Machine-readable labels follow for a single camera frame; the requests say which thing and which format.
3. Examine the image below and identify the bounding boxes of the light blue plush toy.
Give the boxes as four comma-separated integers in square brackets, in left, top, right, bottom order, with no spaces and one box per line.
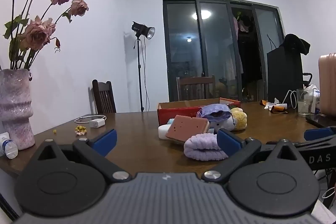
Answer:
[209,115,238,133]

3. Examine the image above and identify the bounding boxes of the red cardboard box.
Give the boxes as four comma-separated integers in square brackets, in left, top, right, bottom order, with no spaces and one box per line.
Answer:
[157,97,241,127]

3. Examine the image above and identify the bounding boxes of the black light stand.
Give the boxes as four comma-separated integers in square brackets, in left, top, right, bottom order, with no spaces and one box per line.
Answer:
[133,38,147,112]

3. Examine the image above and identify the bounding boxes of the pink sponge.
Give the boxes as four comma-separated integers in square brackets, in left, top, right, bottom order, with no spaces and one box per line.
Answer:
[165,115,210,146]

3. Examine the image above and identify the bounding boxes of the black cloth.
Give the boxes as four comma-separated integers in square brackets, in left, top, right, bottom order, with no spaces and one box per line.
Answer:
[278,33,311,56]

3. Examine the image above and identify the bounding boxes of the orange and white wrappers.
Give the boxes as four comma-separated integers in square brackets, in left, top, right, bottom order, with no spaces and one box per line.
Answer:
[260,98,288,114]

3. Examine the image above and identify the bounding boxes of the clear drinking glass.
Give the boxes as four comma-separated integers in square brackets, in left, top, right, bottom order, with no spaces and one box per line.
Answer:
[297,88,314,117]

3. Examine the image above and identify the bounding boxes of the dark sliding glass door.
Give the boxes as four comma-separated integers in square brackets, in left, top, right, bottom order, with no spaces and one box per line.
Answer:
[162,0,285,102]

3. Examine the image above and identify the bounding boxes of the white milk carton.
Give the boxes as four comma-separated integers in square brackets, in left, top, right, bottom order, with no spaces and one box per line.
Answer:
[306,84,321,114]

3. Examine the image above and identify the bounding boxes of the black flat tablet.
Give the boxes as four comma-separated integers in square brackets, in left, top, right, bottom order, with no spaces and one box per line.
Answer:
[304,113,336,128]

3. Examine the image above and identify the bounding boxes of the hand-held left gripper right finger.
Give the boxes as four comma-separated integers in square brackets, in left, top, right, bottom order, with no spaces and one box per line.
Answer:
[202,128,307,184]

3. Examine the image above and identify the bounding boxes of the pink suitcase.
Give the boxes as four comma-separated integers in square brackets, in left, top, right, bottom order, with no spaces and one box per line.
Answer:
[318,53,336,118]

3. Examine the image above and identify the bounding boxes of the dark wooden chair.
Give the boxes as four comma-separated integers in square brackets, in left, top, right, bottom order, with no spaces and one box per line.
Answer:
[176,75,216,102]
[92,79,117,114]

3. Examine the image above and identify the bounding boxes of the hanging clothes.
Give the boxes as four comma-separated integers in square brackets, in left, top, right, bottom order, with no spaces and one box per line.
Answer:
[232,11,253,33]

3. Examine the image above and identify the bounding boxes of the white plastic bottle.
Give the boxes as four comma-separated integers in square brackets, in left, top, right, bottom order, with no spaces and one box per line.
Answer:
[0,132,19,159]

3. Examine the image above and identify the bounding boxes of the purple shower cap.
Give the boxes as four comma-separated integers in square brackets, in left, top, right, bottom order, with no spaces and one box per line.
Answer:
[196,104,233,121]

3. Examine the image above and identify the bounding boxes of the speckled pink ceramic vase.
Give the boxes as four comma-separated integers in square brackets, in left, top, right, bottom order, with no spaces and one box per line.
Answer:
[0,69,36,151]

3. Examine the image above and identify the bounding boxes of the black monitor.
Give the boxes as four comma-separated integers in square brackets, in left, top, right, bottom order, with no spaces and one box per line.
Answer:
[267,46,303,109]

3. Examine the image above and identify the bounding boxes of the white charging cable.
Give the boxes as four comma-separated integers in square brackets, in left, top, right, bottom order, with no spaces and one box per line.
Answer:
[282,90,298,109]

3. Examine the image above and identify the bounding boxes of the dried pink rose bouquet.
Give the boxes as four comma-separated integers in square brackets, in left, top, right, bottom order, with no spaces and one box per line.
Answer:
[0,0,90,71]

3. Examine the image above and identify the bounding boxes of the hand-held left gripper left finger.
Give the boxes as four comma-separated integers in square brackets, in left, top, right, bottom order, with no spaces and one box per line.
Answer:
[37,129,132,183]

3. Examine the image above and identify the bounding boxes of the purple rolled towel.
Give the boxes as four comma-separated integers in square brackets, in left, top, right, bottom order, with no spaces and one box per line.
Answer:
[183,133,229,161]

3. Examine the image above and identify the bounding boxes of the white coiled cable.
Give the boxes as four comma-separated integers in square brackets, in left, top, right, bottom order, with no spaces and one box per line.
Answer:
[74,114,107,124]

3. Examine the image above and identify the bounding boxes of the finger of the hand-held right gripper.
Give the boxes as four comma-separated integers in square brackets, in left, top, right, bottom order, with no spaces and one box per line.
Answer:
[304,126,336,142]

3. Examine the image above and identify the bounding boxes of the black studio light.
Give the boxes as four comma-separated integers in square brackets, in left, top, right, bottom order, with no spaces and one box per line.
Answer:
[131,21,155,40]

